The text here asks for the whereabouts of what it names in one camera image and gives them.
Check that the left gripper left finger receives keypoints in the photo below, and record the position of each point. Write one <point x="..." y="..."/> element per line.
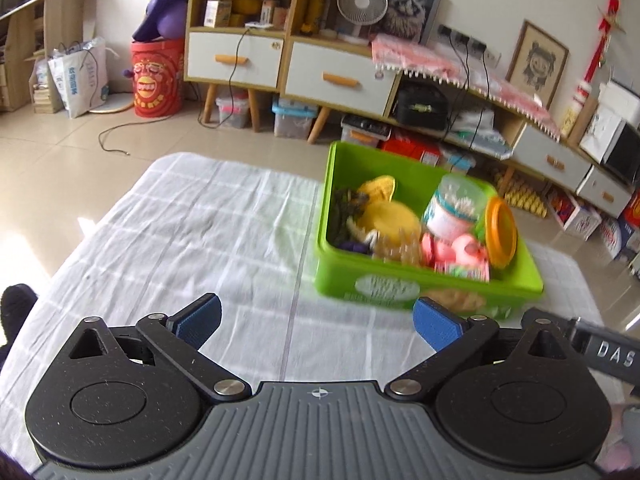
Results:
<point x="177" y="339"/>

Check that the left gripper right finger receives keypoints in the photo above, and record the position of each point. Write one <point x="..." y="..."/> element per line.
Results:
<point x="457" y="343"/>

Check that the amber rubber octopus toy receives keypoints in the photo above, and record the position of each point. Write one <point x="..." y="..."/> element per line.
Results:
<point x="407" y="250"/>

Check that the pink cartoon card box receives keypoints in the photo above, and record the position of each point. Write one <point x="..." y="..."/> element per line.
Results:
<point x="476" y="272"/>

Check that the pink pig toy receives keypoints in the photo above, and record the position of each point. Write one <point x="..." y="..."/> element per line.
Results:
<point x="465" y="249"/>

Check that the grey checked table cloth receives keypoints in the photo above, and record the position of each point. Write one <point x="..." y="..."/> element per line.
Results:
<point x="83" y="397"/>

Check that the orange toy lid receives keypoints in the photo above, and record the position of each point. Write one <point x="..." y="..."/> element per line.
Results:
<point x="501" y="233"/>

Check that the yellow plastic toy bowl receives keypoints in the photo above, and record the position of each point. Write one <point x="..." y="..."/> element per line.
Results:
<point x="391" y="219"/>

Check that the clear cotton swab jar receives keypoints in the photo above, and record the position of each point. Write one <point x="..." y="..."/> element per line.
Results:
<point x="455" y="208"/>

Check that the black handbag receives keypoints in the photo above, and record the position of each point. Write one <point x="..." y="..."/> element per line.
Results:
<point x="421" y="106"/>

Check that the red snack bucket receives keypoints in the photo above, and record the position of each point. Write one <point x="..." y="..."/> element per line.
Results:
<point x="157" y="74"/>

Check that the white paper shopping bag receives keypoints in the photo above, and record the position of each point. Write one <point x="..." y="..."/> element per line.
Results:
<point x="80" y="76"/>

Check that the framed girl cartoon picture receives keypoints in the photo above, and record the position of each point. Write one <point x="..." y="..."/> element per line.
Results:
<point x="538" y="63"/>

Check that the pink lace cloth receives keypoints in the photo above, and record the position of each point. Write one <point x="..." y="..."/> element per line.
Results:
<point x="412" y="60"/>

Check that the purple plush toy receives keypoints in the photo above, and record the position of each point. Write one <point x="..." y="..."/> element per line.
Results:
<point x="164" y="19"/>

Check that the wooden cabinet with drawers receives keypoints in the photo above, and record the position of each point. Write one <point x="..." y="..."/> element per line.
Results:
<point x="338" y="76"/>

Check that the framed cat picture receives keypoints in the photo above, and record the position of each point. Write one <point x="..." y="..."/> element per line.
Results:
<point x="410" y="20"/>

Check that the small white desk fan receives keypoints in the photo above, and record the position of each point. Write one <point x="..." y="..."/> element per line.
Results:
<point x="360" y="13"/>

